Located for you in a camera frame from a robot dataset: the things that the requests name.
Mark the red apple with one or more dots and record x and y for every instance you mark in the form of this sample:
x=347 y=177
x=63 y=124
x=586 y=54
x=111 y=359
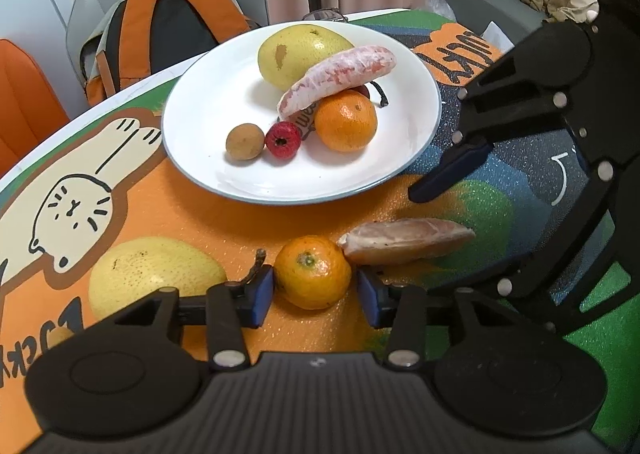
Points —
x=363 y=91

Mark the yellow pear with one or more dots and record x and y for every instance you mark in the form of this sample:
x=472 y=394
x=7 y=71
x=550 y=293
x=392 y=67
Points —
x=150 y=274
x=300 y=51

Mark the orange and black backpack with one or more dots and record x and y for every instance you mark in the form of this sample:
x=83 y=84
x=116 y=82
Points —
x=170 y=18

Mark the crumpled white plastic bag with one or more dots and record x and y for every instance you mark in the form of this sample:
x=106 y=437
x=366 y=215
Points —
x=440 y=6

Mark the mandarin orange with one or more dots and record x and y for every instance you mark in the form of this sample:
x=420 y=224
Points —
x=346 y=121
x=312 y=274

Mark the peeled pomelo segment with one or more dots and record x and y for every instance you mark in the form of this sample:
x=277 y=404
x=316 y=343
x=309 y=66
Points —
x=340 y=71
x=405 y=243

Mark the small red fruit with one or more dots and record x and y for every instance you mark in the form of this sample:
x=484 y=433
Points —
x=283 y=139

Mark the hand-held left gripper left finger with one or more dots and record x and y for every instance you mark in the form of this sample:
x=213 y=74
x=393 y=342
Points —
x=262 y=298

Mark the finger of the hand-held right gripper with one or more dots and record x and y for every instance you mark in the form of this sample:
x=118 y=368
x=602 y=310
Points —
x=450 y=168
x=605 y=194

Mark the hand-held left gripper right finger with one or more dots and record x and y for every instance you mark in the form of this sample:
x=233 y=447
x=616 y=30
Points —
x=369 y=300

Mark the orange chair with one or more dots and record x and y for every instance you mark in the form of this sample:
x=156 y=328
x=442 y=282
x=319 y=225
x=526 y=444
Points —
x=25 y=103

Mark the brown longan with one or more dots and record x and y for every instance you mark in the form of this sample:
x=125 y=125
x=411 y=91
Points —
x=245 y=142
x=61 y=335

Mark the white plate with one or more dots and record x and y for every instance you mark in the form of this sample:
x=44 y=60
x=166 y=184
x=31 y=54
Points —
x=210 y=83

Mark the brown twig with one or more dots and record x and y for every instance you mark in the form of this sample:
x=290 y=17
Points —
x=258 y=261

